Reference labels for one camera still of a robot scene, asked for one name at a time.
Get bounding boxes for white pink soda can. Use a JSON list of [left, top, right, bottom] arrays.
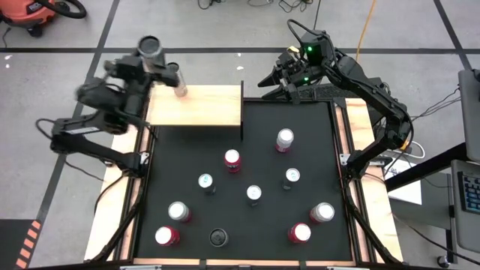
[[309, 202, 336, 225]]

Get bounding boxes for white paper sheet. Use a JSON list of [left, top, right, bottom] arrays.
[[385, 157, 425, 206]]

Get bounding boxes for grey laptop with keyboard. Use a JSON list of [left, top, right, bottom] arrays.
[[451, 159, 480, 253]]

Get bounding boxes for black perforated metal box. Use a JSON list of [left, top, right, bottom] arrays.
[[299, 82, 383, 110]]

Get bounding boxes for yellow cable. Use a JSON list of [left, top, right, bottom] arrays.
[[354, 0, 378, 63]]

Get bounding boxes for grey side desk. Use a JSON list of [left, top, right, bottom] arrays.
[[389, 170, 457, 230]]

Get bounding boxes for black floor mat orange stripes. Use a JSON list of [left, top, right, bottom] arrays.
[[0, 219, 42, 270]]

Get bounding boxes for orange shop vacuum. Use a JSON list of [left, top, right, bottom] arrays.
[[0, 0, 57, 38]]

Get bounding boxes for silver blue Red Bull can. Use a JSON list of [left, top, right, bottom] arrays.
[[246, 184, 263, 208], [197, 172, 218, 196], [281, 167, 302, 191]]

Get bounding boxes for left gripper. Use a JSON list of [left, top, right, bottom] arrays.
[[103, 53, 181, 88]]

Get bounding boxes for white Celsius can black lid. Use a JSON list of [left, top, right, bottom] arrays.
[[208, 227, 230, 248]]

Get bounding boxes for black aluminium table frame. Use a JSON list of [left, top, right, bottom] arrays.
[[89, 96, 402, 270]]

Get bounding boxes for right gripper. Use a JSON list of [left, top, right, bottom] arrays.
[[256, 50, 323, 106]]

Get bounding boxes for red soda can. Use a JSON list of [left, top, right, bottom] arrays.
[[154, 225, 181, 248], [287, 222, 312, 245]]

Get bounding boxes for black desk beam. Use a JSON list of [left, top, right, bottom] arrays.
[[385, 142, 469, 192]]

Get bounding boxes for silver can lower left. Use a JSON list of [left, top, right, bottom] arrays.
[[167, 200, 193, 224]]

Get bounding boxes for white can red base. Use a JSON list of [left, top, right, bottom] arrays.
[[275, 127, 296, 154]]

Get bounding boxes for black vacuum hose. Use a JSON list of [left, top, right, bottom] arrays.
[[35, 0, 88, 20]]

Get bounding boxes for white power cable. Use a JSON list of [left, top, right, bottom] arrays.
[[389, 140, 427, 161]]

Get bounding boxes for red Fanta can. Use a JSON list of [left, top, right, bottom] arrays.
[[223, 148, 243, 174]]

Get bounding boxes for wooden side board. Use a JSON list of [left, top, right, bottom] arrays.
[[84, 100, 151, 262], [344, 97, 404, 263]]

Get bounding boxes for wooden shelf board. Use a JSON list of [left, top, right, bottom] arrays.
[[145, 84, 243, 128]]

